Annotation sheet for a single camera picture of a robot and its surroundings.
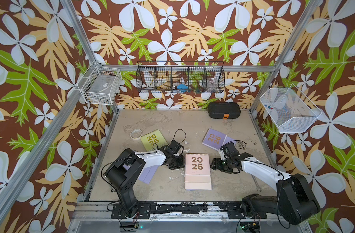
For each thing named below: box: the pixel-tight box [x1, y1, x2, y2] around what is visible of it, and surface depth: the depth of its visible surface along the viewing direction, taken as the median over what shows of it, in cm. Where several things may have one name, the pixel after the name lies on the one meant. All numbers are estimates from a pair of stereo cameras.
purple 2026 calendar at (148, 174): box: [137, 165, 159, 185], surface depth 88 cm
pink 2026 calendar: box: [184, 152, 212, 191], surface depth 86 cm
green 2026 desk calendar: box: [140, 129, 169, 152], surface depth 103 cm
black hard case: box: [208, 102, 242, 120], surface depth 117 cm
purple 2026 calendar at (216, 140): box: [201, 128, 237, 151], surface depth 103 cm
